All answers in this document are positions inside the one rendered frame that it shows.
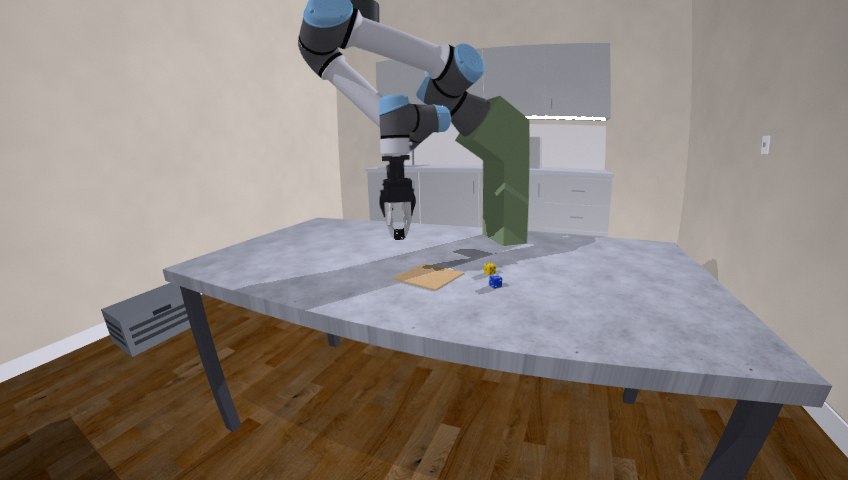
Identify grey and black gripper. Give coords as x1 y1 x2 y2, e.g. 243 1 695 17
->
379 155 416 239

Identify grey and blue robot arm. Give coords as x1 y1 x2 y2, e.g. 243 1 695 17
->
298 0 490 157

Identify tan flat mat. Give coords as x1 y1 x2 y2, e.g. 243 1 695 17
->
392 264 465 291

